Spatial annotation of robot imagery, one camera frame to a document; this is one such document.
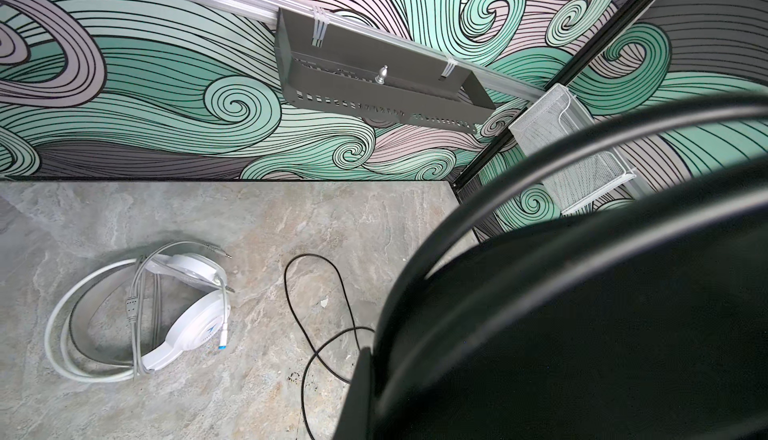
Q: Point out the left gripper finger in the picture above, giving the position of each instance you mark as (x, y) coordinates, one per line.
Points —
(356, 419)

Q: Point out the white headphones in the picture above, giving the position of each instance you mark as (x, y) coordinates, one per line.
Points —
(71, 350)

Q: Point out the black gaming headphones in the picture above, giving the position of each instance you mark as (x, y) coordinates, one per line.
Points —
(644, 322)

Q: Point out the black perforated wall tray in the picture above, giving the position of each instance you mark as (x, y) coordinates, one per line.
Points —
(328, 68)

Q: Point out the black right rear frame post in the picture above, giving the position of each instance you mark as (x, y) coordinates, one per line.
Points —
(625, 17)

